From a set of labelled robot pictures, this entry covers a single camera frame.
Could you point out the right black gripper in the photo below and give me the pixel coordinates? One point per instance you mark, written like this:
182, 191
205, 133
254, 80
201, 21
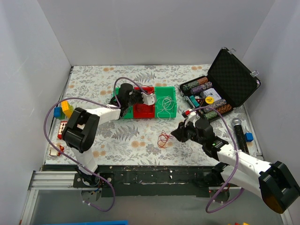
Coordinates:
185, 131

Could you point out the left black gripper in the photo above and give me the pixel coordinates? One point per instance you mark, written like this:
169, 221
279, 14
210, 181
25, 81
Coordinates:
138, 97

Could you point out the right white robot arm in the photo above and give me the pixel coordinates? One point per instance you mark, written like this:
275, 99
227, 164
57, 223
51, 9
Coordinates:
272, 182

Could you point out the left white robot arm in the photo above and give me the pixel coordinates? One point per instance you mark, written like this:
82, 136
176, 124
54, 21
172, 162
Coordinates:
80, 131

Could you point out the left green plastic bin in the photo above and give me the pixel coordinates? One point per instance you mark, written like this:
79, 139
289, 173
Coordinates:
129, 114

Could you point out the green plastic bin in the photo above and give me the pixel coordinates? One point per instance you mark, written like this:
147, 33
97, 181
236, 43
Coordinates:
129, 114
166, 104

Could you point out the red plastic bin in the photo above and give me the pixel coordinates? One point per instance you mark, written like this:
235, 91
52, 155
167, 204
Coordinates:
142, 111

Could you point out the right green plastic bin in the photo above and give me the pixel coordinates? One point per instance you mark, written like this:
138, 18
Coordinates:
166, 104

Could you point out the yellow dealer button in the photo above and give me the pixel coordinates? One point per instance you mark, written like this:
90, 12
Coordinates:
209, 100

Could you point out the floral table mat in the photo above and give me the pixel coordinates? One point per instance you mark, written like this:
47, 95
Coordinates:
130, 141

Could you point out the white card deck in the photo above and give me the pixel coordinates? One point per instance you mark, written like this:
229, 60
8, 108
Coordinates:
211, 92

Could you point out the black microphone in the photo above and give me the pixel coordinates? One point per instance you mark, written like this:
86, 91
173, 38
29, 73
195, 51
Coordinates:
237, 126

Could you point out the red window toy brick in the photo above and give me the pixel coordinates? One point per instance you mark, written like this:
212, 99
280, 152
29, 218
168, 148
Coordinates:
61, 128

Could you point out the small blue toy brick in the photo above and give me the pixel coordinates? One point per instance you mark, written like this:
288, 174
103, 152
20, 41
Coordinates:
249, 137

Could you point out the black poker chip case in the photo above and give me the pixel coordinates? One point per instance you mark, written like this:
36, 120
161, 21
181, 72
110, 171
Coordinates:
233, 81

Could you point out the small white red toy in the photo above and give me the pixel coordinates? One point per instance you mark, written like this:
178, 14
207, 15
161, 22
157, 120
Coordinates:
53, 152

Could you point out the yellow red toy pieces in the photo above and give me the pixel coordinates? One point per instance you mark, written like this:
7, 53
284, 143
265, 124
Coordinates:
237, 223

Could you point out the blue plastic bin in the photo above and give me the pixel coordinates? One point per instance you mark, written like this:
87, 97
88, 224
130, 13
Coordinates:
118, 222

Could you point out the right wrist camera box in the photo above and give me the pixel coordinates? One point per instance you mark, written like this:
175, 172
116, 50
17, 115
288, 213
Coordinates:
189, 116

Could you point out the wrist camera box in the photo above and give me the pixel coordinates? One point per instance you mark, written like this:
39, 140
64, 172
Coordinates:
189, 116
149, 99

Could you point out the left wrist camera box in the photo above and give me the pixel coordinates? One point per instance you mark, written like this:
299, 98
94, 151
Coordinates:
149, 99

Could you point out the black table front frame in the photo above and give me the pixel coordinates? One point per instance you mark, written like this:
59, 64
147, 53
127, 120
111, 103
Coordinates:
152, 180

